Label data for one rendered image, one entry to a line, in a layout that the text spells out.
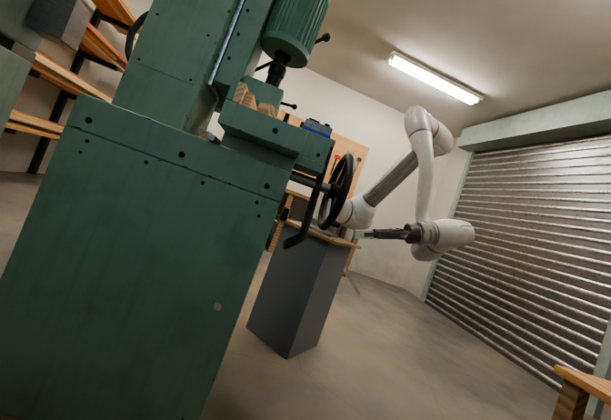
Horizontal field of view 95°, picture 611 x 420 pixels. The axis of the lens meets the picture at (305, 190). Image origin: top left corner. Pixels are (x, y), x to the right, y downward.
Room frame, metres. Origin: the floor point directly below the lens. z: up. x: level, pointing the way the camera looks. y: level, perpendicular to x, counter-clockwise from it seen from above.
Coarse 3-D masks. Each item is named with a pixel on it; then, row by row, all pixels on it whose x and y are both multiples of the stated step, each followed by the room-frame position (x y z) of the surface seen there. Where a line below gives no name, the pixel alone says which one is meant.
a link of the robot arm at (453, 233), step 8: (440, 224) 1.00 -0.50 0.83; (448, 224) 1.00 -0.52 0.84; (456, 224) 1.00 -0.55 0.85; (464, 224) 1.01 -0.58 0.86; (440, 232) 0.99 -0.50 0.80; (448, 232) 0.98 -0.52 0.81; (456, 232) 0.99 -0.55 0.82; (464, 232) 0.99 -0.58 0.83; (472, 232) 1.00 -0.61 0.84; (440, 240) 0.99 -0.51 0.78; (448, 240) 0.99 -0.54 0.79; (456, 240) 0.99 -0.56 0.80; (464, 240) 0.99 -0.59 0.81; (472, 240) 1.01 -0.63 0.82; (432, 248) 1.07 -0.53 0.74; (440, 248) 1.03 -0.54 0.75; (448, 248) 1.02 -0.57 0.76
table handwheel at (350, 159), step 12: (348, 156) 0.92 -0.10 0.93; (336, 168) 1.07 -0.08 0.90; (348, 168) 0.87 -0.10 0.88; (300, 180) 0.97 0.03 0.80; (312, 180) 0.97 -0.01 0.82; (348, 180) 0.86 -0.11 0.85; (324, 192) 0.98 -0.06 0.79; (336, 192) 0.97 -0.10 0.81; (348, 192) 0.86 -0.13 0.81; (324, 204) 1.10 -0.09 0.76; (336, 204) 0.86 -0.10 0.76; (324, 216) 1.06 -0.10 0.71; (336, 216) 0.88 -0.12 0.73; (324, 228) 0.94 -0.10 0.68
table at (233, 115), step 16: (224, 112) 0.65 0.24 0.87; (240, 112) 0.66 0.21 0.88; (256, 112) 0.66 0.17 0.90; (224, 128) 0.71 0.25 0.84; (240, 128) 0.66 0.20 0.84; (256, 128) 0.66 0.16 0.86; (272, 128) 0.67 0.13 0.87; (288, 128) 0.67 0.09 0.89; (256, 144) 0.77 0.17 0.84; (272, 144) 0.68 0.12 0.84; (288, 144) 0.67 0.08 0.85; (304, 160) 0.89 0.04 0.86
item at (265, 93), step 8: (248, 80) 0.92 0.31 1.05; (256, 80) 0.92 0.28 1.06; (248, 88) 0.92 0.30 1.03; (256, 88) 0.92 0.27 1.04; (264, 88) 0.93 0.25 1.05; (272, 88) 0.93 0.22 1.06; (256, 96) 0.92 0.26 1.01; (264, 96) 0.93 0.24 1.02; (272, 96) 0.93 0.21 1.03; (280, 96) 0.93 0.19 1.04; (256, 104) 0.96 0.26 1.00; (272, 104) 0.93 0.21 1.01
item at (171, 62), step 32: (160, 0) 0.82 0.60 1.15; (192, 0) 0.82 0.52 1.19; (224, 0) 0.83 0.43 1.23; (160, 32) 0.82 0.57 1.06; (192, 32) 0.82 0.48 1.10; (224, 32) 0.85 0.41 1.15; (128, 64) 0.81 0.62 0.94; (160, 64) 0.82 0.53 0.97; (192, 64) 0.83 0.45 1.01; (128, 96) 0.82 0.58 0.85; (160, 96) 0.83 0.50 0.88; (192, 96) 0.83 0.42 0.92; (192, 128) 0.90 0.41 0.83
